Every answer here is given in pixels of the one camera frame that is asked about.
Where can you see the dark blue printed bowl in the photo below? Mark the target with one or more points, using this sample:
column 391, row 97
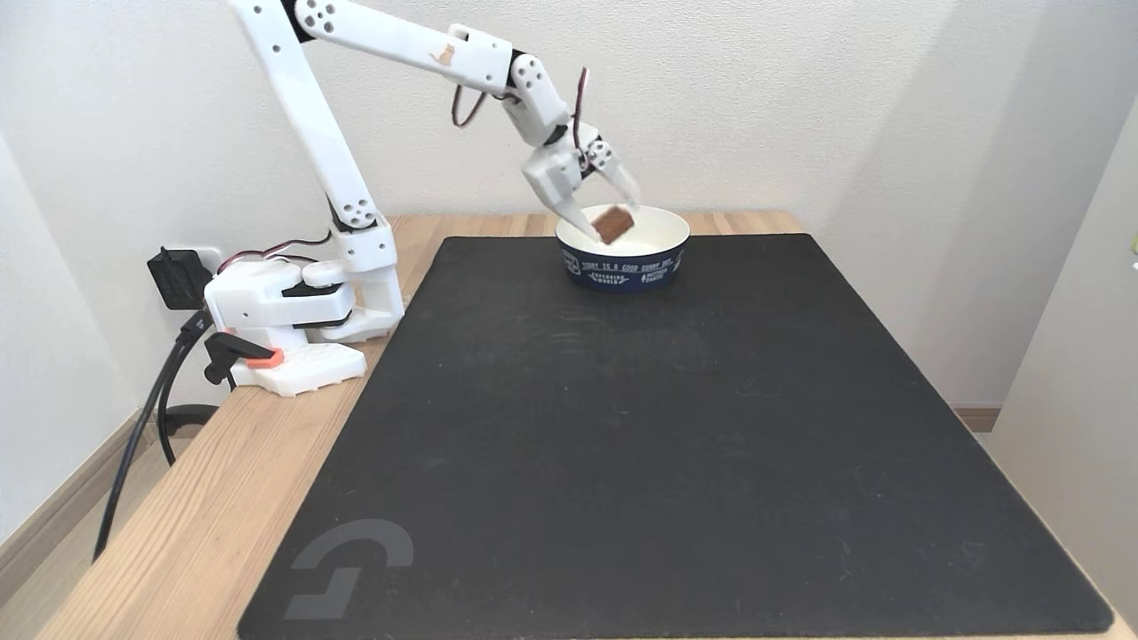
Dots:
column 622, row 267

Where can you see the black power adapter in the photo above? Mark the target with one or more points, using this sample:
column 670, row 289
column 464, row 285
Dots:
column 178, row 277

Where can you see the red cube toy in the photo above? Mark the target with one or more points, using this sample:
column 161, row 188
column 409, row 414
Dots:
column 613, row 224

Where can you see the black desk mat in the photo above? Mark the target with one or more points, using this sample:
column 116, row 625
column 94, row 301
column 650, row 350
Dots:
column 676, row 444

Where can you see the black orange table clamp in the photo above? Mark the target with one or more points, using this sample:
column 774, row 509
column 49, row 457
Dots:
column 236, row 348

